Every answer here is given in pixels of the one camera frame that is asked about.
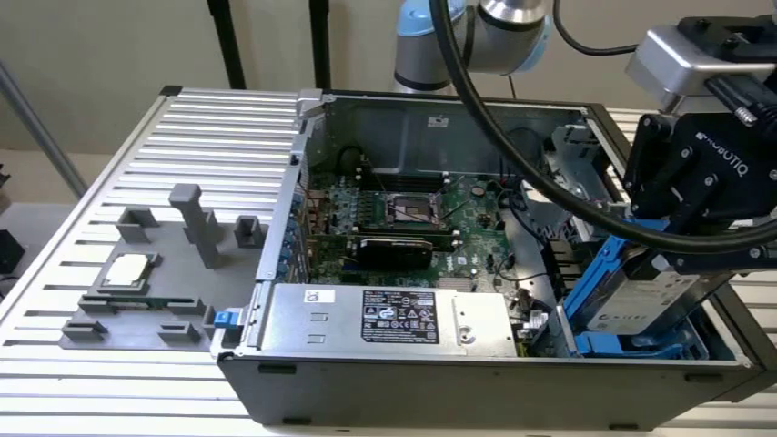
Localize grey parts rack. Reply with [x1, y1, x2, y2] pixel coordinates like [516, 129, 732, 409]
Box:
[59, 184, 274, 351]

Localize thin black wire loop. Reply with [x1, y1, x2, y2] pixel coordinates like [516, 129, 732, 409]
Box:
[492, 255, 552, 282]

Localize black open PC case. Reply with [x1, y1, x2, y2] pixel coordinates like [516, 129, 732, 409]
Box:
[210, 88, 771, 427]

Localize small black box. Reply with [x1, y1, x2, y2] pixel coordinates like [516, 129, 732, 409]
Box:
[0, 229, 27, 275]

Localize blue disk caddy tabs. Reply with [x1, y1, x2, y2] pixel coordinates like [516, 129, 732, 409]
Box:
[575, 333, 614, 357]

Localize green RAM stick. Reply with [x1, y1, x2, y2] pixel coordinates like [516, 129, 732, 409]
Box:
[82, 295, 206, 310]

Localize silver CPU chip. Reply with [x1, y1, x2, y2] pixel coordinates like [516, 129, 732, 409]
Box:
[102, 254, 153, 289]

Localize black stand pole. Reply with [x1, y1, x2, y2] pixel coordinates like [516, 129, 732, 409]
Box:
[206, 0, 250, 90]
[307, 0, 335, 90]

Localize metal CPU socket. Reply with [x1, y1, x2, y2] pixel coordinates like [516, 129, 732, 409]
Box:
[376, 189, 452, 228]

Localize green Dell motherboard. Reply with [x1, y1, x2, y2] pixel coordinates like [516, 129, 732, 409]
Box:
[302, 171, 531, 330]

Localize silver power supply unit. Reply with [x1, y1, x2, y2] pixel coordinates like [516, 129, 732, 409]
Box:
[258, 284, 519, 360]

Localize black RAM slot row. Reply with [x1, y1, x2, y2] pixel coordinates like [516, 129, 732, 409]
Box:
[356, 225, 458, 239]
[371, 170, 450, 192]

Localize thin black camera cable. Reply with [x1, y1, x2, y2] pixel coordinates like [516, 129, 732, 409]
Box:
[551, 0, 644, 57]

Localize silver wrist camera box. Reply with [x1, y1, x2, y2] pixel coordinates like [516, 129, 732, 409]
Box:
[623, 15, 777, 114]

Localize black graphics card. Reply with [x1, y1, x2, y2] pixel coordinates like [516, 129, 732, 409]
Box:
[345, 235, 438, 275]

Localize blue drive bay cage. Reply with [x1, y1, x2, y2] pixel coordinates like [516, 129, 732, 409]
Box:
[555, 294, 714, 361]

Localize hard disk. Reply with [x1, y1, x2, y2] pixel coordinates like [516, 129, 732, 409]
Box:
[562, 217, 734, 357]

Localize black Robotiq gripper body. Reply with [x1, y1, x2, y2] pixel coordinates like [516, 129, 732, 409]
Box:
[666, 112, 777, 229]

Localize black fan shroud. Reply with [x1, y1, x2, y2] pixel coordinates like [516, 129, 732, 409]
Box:
[542, 235, 604, 298]

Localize metal drive cage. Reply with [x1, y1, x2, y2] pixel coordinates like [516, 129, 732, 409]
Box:
[520, 123, 628, 243]

